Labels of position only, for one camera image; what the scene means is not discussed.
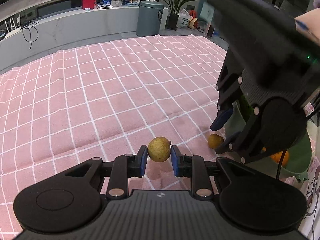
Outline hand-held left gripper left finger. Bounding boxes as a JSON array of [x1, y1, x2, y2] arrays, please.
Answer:
[[64, 145, 148, 200]]

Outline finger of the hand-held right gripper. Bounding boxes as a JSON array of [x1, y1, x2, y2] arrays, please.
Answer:
[[210, 52, 243, 132], [214, 105, 269, 165]]

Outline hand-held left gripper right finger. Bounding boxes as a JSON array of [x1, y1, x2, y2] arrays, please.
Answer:
[[171, 145, 275, 200]]

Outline brown longan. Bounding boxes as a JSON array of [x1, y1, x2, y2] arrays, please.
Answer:
[[208, 134, 224, 150], [147, 136, 172, 163]]

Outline orange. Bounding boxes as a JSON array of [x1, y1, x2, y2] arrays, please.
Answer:
[[269, 150, 290, 167]]

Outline green colander bowl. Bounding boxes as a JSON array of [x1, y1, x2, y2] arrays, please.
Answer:
[[224, 95, 313, 183]]

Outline person's right hand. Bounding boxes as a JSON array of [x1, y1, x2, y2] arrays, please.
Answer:
[[294, 7, 320, 40]]

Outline small white heater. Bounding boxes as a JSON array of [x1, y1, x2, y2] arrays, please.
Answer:
[[205, 22, 216, 38]]

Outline red and tan bag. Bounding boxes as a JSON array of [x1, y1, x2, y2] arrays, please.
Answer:
[[187, 10, 199, 29]]

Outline pink checked tablecloth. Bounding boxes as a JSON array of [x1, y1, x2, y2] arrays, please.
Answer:
[[0, 34, 308, 233]]

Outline white plastic bag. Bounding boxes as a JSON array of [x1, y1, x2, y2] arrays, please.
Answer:
[[177, 8, 192, 28]]

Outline printed white clothing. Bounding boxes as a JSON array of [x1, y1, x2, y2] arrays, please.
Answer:
[[297, 155, 320, 240]]

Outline tall leafy potted plant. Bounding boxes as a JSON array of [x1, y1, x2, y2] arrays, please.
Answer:
[[155, 0, 201, 31]]

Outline grey-green trash can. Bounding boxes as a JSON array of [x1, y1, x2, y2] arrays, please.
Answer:
[[136, 1, 165, 37]]

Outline grey marble console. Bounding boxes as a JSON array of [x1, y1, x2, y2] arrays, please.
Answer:
[[0, 1, 140, 72]]

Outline red box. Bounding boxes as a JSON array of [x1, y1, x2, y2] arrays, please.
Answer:
[[81, 0, 96, 11]]

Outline white router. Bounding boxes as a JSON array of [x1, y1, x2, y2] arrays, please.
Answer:
[[4, 15, 22, 39]]

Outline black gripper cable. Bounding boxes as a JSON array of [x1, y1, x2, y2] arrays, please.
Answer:
[[276, 150, 287, 181]]

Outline black cables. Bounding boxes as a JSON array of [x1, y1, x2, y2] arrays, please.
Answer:
[[22, 21, 39, 49]]

